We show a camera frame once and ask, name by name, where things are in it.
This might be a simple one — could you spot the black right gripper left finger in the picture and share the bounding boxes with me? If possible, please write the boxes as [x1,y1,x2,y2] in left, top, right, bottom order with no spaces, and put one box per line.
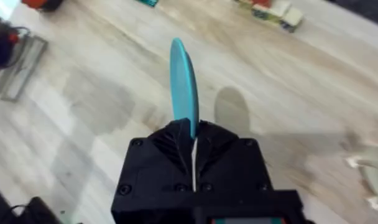
[118,118,195,192]

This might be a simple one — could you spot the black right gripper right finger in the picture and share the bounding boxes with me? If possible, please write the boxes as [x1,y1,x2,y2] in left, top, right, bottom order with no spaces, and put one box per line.
[195,119,273,192]

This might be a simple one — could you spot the teal plate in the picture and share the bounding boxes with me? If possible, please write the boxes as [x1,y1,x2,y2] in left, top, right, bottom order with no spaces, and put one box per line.
[169,37,200,140]

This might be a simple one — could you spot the pale green plate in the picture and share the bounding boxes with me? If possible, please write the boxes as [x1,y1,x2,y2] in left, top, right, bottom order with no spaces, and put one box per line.
[345,144,378,212]

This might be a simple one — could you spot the toy blocks on green board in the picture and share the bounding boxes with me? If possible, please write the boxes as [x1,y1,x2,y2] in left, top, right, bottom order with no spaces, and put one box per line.
[234,0,305,34]

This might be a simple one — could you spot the teal box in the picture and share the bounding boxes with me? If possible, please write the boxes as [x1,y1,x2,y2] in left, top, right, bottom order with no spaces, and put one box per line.
[135,0,160,7]

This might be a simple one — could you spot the black and red tool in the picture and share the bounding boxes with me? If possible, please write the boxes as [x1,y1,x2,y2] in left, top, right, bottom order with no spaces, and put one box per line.
[0,12,32,82]

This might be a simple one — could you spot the red and black object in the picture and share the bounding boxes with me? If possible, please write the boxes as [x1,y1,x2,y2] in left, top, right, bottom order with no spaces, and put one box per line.
[21,0,65,12]

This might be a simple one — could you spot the black object with cable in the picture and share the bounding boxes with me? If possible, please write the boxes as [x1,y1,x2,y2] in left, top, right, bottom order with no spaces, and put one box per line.
[0,179,64,224]

